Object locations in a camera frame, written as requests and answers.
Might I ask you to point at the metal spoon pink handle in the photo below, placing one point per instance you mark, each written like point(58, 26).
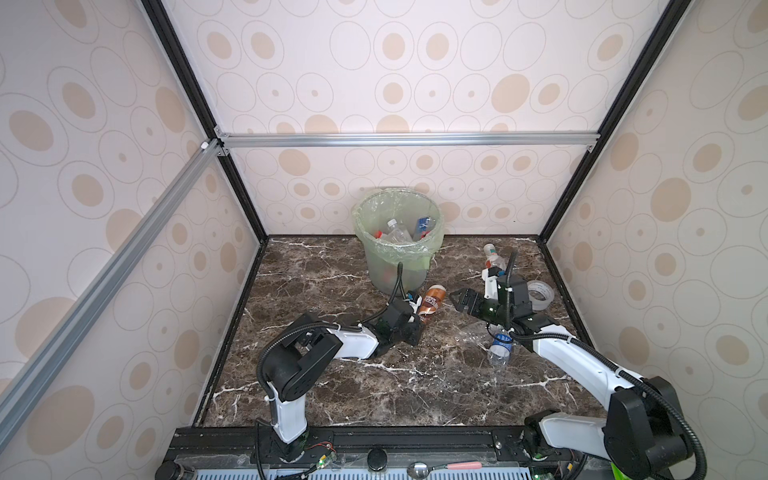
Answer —
point(421, 471)

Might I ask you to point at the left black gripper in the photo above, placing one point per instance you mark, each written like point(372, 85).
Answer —
point(415, 333)

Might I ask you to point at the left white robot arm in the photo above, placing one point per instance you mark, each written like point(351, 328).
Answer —
point(290, 365)

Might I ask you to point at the black round knob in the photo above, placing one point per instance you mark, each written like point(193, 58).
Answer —
point(377, 460)

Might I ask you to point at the clear bottle green white label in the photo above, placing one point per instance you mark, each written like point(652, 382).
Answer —
point(493, 259)

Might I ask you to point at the brown tea bottle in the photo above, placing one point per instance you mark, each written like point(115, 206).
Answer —
point(432, 300)

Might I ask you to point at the left slanted aluminium bar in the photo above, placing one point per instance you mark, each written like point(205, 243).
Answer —
point(47, 362)

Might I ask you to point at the green packet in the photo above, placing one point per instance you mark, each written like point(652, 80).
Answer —
point(617, 473)

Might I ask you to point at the blue label bottle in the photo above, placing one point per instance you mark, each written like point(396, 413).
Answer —
point(424, 226)

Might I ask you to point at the clear bottle blue cap right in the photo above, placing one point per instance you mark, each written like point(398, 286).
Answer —
point(499, 353)

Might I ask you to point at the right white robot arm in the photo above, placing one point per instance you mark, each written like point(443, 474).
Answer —
point(644, 431)

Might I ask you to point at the clear square bottle white cap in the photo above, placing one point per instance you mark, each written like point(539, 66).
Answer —
point(397, 233)

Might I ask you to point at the clear adhesive tape roll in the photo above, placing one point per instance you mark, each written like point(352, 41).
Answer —
point(541, 295)

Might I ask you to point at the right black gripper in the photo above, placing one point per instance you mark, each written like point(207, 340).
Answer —
point(468, 294)

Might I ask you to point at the horizontal aluminium frame bar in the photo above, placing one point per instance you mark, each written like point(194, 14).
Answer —
point(228, 141)

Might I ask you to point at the grey mesh waste bin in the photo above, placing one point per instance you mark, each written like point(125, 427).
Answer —
point(396, 258)

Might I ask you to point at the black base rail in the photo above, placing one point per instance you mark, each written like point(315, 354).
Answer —
point(340, 453)

